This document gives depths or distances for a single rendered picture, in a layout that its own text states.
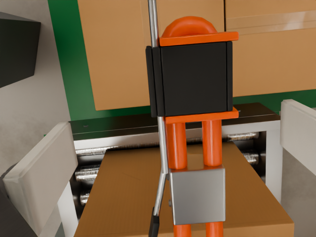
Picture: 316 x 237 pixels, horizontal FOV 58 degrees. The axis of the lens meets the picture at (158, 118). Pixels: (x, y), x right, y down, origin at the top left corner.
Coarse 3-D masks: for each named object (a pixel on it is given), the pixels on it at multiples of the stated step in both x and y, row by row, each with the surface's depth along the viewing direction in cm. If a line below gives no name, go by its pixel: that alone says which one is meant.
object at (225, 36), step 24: (168, 48) 26; (192, 48) 27; (216, 48) 27; (168, 72) 27; (192, 72) 27; (216, 72) 27; (168, 96) 28; (192, 96) 28; (216, 96) 28; (168, 120) 29; (192, 120) 29
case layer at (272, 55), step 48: (96, 0) 77; (144, 0) 77; (192, 0) 77; (240, 0) 78; (288, 0) 78; (96, 48) 80; (144, 48) 81; (240, 48) 82; (288, 48) 82; (96, 96) 84; (144, 96) 85
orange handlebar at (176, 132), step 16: (192, 16) 28; (176, 32) 27; (192, 32) 28; (208, 32) 28; (176, 128) 30; (208, 128) 31; (176, 144) 31; (208, 144) 31; (176, 160) 31; (208, 160) 32; (208, 224) 34
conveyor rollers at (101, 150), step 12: (252, 132) 88; (132, 144) 89; (144, 144) 89; (156, 144) 89; (192, 144) 90; (252, 156) 91; (84, 168) 92; (96, 168) 92; (84, 180) 92; (84, 192) 95; (84, 204) 94
